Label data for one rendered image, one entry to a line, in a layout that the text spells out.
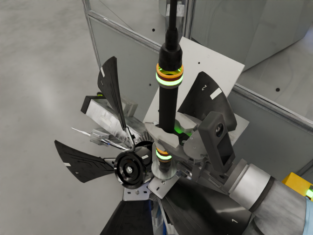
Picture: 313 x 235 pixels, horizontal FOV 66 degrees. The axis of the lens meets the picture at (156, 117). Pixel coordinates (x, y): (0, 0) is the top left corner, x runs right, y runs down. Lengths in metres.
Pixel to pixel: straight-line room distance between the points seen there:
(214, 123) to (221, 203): 0.40
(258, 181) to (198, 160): 0.11
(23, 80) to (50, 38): 0.81
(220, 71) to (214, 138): 0.51
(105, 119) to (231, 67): 0.52
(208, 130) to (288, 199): 0.17
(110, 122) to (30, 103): 1.91
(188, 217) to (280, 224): 0.33
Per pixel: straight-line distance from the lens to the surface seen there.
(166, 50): 0.35
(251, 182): 0.45
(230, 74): 0.88
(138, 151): 0.74
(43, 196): 2.20
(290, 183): 1.01
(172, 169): 0.67
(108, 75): 0.80
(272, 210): 0.46
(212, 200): 0.75
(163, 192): 0.76
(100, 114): 1.01
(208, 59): 0.91
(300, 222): 0.47
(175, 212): 0.74
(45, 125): 2.57
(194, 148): 0.47
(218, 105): 0.63
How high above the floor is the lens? 1.90
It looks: 53 degrees down
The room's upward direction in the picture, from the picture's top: straight up
